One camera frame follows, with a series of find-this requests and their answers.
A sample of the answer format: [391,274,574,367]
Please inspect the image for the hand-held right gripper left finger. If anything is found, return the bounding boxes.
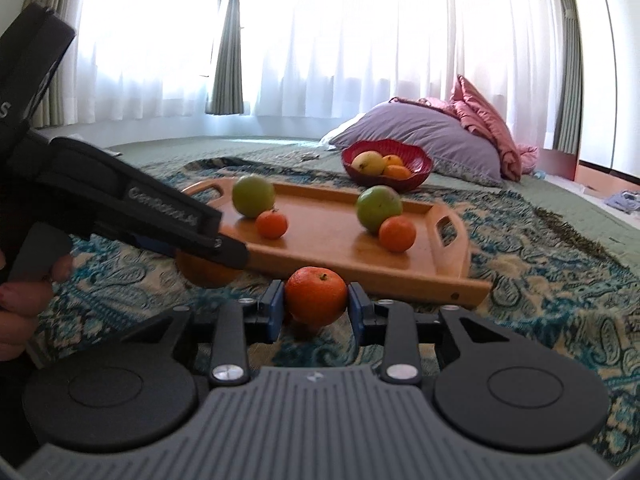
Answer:
[120,281,286,389]

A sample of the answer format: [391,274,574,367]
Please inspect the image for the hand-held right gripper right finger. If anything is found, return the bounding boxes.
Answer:
[347,282,506,387]

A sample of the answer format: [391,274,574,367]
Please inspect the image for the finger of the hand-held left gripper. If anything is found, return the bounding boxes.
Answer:
[135,231,251,272]

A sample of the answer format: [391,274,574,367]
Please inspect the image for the small tangerine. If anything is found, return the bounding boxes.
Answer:
[378,216,417,254]
[256,208,289,240]

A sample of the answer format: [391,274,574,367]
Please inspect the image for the small green apple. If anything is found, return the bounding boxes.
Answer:
[232,174,276,219]

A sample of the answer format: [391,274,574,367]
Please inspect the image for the wooden serving tray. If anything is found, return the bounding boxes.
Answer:
[176,176,494,306]

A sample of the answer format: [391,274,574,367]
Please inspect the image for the large green apple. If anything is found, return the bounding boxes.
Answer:
[356,185,404,234]

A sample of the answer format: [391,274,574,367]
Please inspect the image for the person's left hand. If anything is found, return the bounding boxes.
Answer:
[0,253,74,362]

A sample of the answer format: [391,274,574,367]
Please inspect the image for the yellow mango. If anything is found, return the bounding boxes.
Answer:
[351,151,387,177]

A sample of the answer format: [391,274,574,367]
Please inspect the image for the red bowl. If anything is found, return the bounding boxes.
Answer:
[341,140,434,193]

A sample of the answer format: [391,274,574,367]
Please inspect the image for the white pillow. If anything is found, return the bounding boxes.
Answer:
[319,112,366,149]

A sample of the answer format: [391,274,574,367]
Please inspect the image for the blue patterned blanket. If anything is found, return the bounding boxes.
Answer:
[30,157,640,467]

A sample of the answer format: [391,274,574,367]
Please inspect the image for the purple pillow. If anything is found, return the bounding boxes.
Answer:
[327,100,504,189]

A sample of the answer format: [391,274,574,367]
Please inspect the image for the pink quilt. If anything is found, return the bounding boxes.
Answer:
[390,75,540,183]

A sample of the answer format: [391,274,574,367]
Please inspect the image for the white sheer curtain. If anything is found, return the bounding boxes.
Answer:
[45,0,567,147]

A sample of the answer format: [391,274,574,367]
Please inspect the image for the blue cloth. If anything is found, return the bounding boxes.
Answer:
[604,189,640,214]

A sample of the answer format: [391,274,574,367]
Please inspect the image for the white wardrobe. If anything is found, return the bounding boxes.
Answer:
[542,0,640,197]

